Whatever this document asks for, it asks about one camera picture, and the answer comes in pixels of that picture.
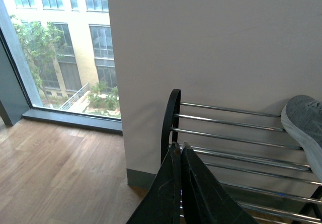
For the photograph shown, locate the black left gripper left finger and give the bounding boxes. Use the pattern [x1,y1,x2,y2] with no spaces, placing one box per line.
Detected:
[127,142,181,223]

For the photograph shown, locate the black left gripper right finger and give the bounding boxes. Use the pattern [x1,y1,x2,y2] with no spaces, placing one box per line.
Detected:
[181,143,257,224]

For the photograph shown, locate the grey knit sneaker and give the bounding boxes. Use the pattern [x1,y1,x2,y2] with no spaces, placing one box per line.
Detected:
[281,95,321,180]

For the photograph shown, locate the black metal shoe rack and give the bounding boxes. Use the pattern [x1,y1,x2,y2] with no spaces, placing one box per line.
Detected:
[161,89,321,223]

